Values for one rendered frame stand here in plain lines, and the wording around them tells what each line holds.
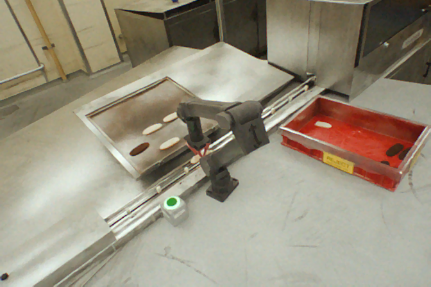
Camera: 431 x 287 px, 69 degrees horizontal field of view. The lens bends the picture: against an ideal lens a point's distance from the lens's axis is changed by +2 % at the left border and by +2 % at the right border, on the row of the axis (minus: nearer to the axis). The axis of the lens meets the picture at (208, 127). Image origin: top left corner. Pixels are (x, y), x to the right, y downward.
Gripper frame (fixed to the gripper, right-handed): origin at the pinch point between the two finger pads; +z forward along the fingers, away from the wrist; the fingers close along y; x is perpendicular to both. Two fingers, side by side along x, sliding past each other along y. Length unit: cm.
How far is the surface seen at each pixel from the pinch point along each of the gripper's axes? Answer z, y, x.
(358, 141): 6, -41, -54
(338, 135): 6, -32, -53
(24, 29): 11, 370, -18
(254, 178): 6.7, -22.0, -9.5
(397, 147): 5, -54, -59
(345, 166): 3, -46, -34
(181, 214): 2.8, -16.7, 23.4
